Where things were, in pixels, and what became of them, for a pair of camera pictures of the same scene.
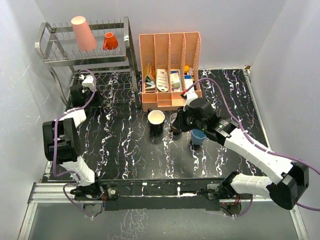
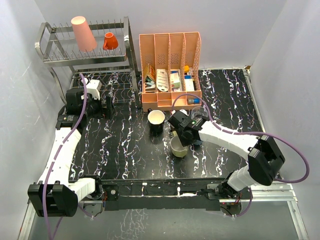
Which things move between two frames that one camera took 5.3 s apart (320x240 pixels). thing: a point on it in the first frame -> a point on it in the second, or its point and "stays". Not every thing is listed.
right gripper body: x=191 y=123 -> x=185 y=141
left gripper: x=98 y=96 -> x=90 y=98
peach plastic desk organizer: x=170 y=63 stays
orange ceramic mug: x=110 y=42 stays
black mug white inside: x=155 y=119 stays
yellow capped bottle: x=186 y=69 stays
